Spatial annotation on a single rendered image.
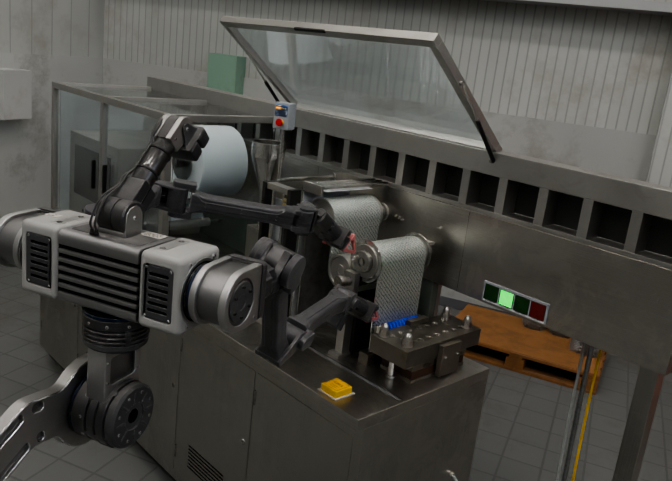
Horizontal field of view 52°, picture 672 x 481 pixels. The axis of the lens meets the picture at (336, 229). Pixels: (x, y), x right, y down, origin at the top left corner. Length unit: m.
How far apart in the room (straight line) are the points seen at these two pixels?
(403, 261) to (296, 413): 0.62
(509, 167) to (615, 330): 0.61
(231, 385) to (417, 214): 0.93
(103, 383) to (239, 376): 1.11
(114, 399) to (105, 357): 0.10
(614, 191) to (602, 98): 3.18
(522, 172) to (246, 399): 1.24
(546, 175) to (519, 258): 0.29
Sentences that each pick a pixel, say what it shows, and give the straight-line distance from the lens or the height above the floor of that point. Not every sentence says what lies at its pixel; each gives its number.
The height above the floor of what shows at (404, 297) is 1.11.
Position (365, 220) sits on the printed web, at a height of 1.33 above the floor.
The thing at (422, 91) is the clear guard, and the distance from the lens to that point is 2.35.
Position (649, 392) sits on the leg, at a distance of 2.42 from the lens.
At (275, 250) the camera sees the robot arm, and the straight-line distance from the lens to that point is 1.46.
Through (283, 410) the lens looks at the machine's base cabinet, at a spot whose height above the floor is 0.75.
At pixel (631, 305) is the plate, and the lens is 2.20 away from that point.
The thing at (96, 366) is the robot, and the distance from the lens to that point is 1.50.
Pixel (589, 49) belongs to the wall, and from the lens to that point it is 5.34.
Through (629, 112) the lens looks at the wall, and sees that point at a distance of 5.33.
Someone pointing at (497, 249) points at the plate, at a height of 1.34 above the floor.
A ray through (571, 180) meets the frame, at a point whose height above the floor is 1.62.
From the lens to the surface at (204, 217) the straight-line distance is 3.07.
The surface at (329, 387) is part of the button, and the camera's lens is 2.17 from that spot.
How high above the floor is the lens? 1.93
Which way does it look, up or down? 15 degrees down
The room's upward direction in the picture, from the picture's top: 7 degrees clockwise
